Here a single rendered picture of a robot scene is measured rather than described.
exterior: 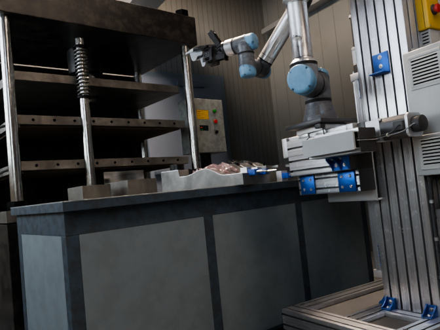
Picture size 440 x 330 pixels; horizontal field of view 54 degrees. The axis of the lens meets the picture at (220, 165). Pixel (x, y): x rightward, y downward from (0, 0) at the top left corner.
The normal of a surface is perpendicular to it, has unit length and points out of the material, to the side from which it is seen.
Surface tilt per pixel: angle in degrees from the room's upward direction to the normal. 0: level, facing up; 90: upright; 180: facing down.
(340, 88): 90
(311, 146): 90
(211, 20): 90
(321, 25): 90
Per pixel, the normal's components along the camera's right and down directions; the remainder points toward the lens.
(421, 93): -0.85, 0.05
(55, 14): 0.63, -0.11
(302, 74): -0.52, 0.14
